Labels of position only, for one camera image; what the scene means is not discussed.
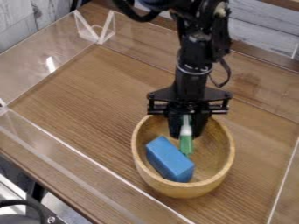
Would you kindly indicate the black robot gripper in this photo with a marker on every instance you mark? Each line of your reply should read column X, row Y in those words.
column 188, row 96

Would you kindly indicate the green white marker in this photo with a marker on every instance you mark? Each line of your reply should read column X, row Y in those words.
column 185, row 136

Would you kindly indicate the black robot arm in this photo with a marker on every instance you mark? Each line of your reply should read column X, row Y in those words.
column 203, row 32

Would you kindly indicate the brown wooden bowl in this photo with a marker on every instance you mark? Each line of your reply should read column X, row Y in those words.
column 213, row 155

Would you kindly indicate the blue rectangular block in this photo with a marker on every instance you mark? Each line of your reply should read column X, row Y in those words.
column 164, row 157

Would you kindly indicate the black metal stand base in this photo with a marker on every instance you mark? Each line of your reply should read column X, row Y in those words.
column 20, row 209

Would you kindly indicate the clear acrylic tray enclosure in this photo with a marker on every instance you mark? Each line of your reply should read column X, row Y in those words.
column 74, row 98

